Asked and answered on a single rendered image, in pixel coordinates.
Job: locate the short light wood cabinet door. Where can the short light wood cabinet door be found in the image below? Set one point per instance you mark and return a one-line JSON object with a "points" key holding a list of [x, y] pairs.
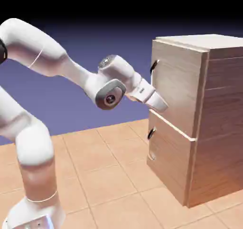
{"points": [[170, 153]]}

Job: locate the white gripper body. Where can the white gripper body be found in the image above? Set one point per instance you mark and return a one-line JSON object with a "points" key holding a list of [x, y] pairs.
{"points": [[157, 100]]}

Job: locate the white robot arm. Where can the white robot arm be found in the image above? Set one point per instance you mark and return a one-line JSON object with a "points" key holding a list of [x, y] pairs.
{"points": [[43, 56]]}

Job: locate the tall light wood cabinet door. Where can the tall light wood cabinet door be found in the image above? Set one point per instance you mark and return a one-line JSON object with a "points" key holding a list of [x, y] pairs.
{"points": [[180, 84]]}

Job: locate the light wood cabinet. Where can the light wood cabinet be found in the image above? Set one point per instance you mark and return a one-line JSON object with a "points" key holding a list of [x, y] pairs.
{"points": [[218, 118]]}

